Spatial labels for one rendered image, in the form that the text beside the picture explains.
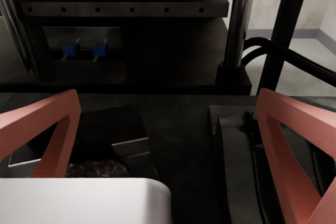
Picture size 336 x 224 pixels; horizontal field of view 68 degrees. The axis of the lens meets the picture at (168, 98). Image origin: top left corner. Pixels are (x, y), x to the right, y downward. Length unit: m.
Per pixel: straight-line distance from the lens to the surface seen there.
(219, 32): 1.33
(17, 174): 0.56
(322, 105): 0.90
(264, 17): 3.33
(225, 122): 0.52
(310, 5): 3.50
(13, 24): 1.00
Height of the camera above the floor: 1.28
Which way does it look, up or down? 37 degrees down
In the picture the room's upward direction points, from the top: straight up
